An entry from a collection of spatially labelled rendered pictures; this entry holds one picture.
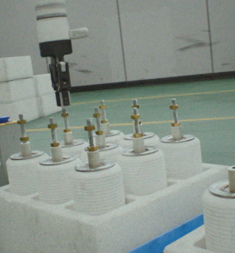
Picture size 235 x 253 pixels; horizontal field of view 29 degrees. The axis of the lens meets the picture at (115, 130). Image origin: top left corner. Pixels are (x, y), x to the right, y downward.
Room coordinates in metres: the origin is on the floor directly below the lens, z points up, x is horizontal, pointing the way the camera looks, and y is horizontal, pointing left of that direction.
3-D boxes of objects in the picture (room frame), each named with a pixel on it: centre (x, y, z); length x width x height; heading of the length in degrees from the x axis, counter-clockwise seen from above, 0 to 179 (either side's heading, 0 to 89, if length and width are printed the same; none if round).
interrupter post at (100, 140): (0.97, 0.04, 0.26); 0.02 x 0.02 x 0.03
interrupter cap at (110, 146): (0.97, 0.04, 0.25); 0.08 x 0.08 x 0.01
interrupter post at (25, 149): (0.98, 0.20, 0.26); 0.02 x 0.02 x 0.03
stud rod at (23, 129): (0.98, 0.20, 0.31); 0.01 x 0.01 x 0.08; 24
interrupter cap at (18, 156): (0.98, 0.20, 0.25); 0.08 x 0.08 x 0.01
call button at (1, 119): (1.14, 0.28, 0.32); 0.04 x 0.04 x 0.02
